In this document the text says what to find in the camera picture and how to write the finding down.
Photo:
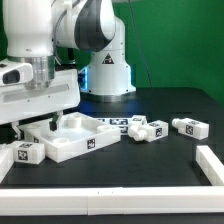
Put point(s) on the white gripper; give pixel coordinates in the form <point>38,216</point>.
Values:
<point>17,103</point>

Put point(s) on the white square tabletop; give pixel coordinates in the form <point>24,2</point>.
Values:
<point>76,135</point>

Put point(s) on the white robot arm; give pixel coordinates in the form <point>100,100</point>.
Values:
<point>30,85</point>

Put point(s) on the white left fence bar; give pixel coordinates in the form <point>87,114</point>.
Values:
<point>6,161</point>

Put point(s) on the white fence bar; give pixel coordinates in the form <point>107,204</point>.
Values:
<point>211,166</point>
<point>6,161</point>
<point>108,201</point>

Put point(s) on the white marker sheet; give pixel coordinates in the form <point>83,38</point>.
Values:
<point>122,123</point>

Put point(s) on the white front fence bar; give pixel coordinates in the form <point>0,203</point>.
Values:
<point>108,201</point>

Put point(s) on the white right fence bar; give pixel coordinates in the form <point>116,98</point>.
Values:
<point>211,166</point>

